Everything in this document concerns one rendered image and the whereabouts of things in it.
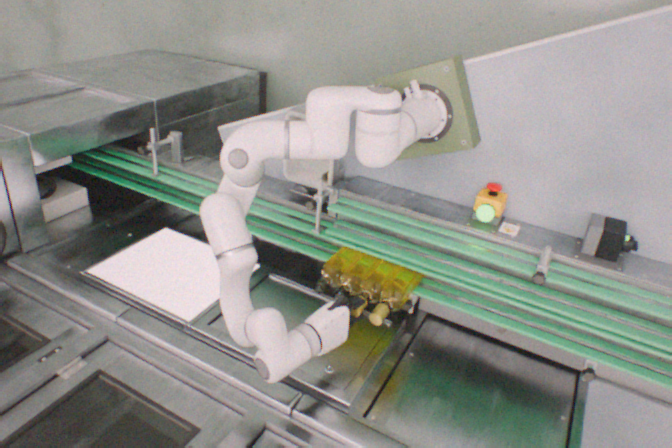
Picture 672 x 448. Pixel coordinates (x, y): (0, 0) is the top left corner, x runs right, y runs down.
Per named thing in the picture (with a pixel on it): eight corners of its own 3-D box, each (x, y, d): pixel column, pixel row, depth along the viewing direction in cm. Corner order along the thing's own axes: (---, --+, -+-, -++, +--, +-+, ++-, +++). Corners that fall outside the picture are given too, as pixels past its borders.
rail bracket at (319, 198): (325, 220, 153) (303, 238, 143) (328, 169, 146) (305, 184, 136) (333, 223, 152) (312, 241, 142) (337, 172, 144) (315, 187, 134)
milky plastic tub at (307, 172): (297, 169, 168) (282, 178, 161) (299, 103, 158) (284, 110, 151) (343, 183, 161) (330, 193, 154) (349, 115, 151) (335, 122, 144)
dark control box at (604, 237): (583, 238, 131) (580, 253, 124) (592, 211, 127) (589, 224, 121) (618, 248, 128) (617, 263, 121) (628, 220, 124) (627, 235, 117)
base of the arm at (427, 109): (392, 87, 135) (364, 99, 123) (435, 72, 127) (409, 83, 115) (410, 142, 138) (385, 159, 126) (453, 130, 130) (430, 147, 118)
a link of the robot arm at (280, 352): (231, 320, 107) (253, 315, 100) (270, 299, 114) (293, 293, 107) (259, 386, 107) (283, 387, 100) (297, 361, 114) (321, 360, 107)
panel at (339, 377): (166, 231, 177) (79, 279, 150) (165, 224, 176) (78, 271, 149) (405, 328, 141) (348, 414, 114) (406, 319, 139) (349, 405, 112)
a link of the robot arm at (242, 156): (290, 128, 118) (227, 126, 117) (288, 112, 104) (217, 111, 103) (289, 186, 117) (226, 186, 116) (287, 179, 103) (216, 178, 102)
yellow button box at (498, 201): (478, 208, 142) (471, 219, 136) (483, 184, 139) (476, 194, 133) (503, 215, 139) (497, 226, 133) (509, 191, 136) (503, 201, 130)
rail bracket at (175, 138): (186, 159, 187) (138, 179, 169) (183, 115, 180) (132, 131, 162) (196, 162, 185) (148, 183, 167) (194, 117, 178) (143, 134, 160)
